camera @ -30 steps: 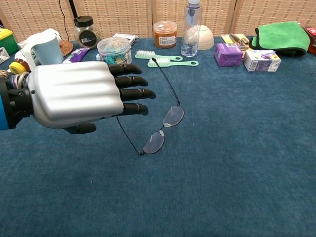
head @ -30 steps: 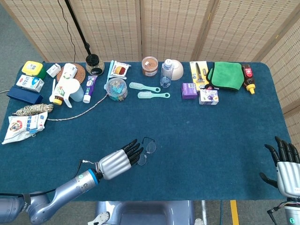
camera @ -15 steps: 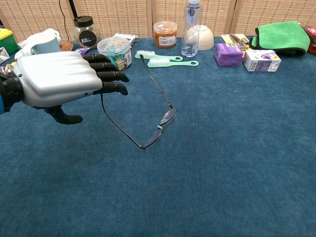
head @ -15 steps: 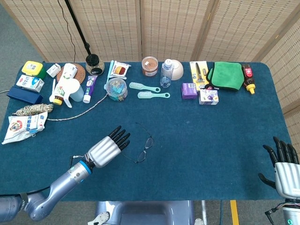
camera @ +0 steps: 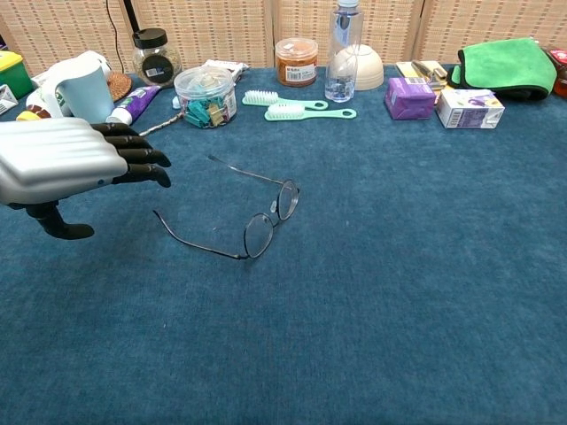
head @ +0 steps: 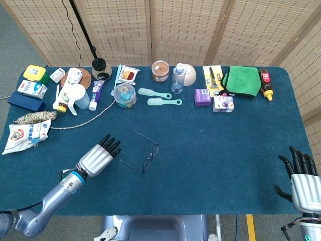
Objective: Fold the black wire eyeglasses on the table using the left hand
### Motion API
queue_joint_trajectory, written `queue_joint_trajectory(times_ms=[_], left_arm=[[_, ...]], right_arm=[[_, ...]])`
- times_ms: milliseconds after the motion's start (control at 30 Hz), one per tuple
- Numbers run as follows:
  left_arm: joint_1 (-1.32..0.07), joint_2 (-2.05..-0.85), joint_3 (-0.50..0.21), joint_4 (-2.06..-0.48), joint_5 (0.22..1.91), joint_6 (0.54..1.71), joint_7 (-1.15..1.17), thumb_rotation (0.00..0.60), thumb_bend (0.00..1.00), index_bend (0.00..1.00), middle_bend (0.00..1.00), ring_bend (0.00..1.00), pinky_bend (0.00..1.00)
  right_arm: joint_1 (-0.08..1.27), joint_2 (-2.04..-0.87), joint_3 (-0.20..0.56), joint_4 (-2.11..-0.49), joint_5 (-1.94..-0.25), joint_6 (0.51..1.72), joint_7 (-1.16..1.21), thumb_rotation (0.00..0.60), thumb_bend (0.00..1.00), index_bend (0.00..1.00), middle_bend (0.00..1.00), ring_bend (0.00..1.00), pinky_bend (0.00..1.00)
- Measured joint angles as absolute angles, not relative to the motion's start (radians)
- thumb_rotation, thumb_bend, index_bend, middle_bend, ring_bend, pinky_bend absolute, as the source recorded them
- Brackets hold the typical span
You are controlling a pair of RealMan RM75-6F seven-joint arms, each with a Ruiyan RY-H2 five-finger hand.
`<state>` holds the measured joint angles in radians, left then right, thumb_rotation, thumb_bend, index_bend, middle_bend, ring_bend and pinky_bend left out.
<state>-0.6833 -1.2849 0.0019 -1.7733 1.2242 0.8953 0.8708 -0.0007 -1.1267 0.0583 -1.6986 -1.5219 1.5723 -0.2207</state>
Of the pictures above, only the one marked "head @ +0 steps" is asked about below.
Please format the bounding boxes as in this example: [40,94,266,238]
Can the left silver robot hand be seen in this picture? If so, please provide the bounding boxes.
[76,134,122,178]

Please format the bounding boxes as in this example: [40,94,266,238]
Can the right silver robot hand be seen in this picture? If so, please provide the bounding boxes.
[273,146,321,214]

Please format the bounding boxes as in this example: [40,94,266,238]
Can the black-framed eyeglasses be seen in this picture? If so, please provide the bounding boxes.
[115,130,159,173]

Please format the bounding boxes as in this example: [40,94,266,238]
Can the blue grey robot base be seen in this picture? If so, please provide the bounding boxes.
[94,214,219,241]

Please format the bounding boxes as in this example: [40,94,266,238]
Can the honey bottle yellow cap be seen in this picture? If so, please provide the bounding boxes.
[55,85,74,113]

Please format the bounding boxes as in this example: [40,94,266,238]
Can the purple white toothpaste tube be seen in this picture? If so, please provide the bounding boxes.
[88,80,105,111]

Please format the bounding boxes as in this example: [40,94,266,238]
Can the clear tub of binder clips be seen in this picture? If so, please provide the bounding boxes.
[112,83,137,109]

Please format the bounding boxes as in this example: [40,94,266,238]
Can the white plastic spoon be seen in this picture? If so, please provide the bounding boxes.
[52,84,60,110]

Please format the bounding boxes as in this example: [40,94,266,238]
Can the white printed plastic bag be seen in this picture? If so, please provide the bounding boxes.
[2,119,52,155]

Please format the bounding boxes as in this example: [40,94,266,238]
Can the mint green brush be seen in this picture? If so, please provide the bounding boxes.
[147,97,183,106]
[138,87,173,99]

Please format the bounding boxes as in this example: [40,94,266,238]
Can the round woven coaster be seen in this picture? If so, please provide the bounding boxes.
[60,67,92,91]

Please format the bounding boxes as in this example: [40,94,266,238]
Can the white bottle green print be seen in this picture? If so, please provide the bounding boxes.
[64,67,84,88]

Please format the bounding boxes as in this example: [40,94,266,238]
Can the glass jar black lid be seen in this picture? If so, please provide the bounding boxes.
[91,57,113,81]

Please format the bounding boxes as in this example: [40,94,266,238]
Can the white red snack packet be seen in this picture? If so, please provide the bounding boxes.
[117,65,141,85]

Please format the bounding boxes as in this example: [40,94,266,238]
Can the light blue toothbrush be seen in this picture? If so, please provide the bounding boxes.
[114,64,123,88]

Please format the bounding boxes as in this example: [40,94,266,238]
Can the dark blue box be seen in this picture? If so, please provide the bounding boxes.
[7,92,47,112]

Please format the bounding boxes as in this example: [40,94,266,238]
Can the small white carton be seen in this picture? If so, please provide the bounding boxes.
[49,68,66,84]

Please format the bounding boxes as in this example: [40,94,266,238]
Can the white blue milk carton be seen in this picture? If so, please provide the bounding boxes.
[17,79,48,99]

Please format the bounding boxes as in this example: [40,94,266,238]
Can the teal blue table cloth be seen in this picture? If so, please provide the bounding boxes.
[0,65,314,216]

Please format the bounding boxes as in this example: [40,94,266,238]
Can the green box yellow lid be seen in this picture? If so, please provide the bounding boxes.
[23,65,50,85]

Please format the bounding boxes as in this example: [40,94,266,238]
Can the orange jar clear lid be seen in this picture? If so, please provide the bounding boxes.
[151,60,170,82]

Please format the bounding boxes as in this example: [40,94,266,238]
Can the clear plastic water bottle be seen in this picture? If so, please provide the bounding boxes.
[171,63,187,95]

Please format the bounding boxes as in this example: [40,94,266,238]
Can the red brown sauce bottle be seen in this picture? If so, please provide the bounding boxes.
[258,69,274,101]

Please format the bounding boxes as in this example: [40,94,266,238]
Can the white purple printed box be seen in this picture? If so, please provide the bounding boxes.
[212,95,235,113]

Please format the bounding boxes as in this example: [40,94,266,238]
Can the cream upturned bowl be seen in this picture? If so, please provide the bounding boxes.
[182,63,197,87]

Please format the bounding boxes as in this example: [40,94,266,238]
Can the green folded towel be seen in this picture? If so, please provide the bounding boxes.
[220,66,263,97]

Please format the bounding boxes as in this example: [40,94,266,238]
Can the black stand pole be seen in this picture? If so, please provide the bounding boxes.
[69,0,99,61]

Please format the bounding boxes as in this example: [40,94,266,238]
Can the yellow razor package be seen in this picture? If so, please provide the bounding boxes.
[202,65,224,98]

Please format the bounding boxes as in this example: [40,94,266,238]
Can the light blue cup white handle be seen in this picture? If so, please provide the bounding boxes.
[67,84,90,116]

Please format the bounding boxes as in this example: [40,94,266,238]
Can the beige twisted rope bundle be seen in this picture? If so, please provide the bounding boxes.
[13,99,117,131]

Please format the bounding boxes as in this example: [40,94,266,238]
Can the thin black cable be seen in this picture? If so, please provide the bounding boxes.
[61,0,82,67]

